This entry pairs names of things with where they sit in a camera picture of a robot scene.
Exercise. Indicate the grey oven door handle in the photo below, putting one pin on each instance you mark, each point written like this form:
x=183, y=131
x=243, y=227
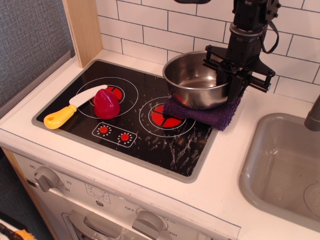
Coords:
x=95, y=227

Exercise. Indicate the orange black object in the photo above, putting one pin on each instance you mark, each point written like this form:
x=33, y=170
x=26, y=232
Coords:
x=15, y=235

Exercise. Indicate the grey timer knob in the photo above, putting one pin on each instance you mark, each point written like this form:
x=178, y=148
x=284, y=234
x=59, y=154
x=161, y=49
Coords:
x=46, y=178

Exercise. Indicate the grey faucet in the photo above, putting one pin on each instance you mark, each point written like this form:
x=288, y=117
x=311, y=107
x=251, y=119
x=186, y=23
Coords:
x=312, y=121

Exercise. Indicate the wooden side post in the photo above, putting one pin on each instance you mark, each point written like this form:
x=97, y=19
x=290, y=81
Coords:
x=84, y=27

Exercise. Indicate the purple rag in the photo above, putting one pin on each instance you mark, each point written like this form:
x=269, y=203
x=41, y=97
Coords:
x=219, y=117

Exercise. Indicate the black toy stovetop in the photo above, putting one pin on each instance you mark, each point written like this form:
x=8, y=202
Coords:
x=141, y=134

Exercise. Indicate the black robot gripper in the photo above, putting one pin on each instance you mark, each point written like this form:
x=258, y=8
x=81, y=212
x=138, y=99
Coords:
x=239, y=64

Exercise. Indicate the red toy pepper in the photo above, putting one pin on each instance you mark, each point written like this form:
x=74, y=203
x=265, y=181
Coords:
x=106, y=104

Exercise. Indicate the yellow handled toy knife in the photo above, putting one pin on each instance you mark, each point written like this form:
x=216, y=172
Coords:
x=55, y=120

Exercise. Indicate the grey oven knob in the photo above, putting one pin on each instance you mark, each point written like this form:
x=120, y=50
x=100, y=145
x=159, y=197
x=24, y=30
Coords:
x=148, y=224

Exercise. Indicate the grey sink basin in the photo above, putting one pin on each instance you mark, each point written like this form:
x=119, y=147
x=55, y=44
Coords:
x=281, y=171

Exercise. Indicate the silver metal pan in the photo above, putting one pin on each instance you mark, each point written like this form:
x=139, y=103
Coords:
x=192, y=84

